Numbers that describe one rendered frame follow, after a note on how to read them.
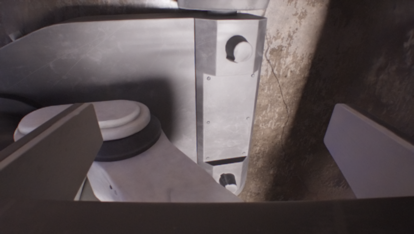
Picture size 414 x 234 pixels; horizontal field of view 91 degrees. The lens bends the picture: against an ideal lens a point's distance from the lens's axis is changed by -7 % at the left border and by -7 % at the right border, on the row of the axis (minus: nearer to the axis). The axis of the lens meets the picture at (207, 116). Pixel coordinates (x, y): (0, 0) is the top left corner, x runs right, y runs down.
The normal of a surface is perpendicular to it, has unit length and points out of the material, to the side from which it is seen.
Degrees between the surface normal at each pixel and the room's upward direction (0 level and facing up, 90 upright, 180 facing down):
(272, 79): 0
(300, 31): 0
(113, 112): 90
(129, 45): 0
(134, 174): 90
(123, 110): 90
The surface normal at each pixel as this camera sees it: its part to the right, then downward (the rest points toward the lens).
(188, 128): 0.21, 0.49
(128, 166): 0.00, -0.86
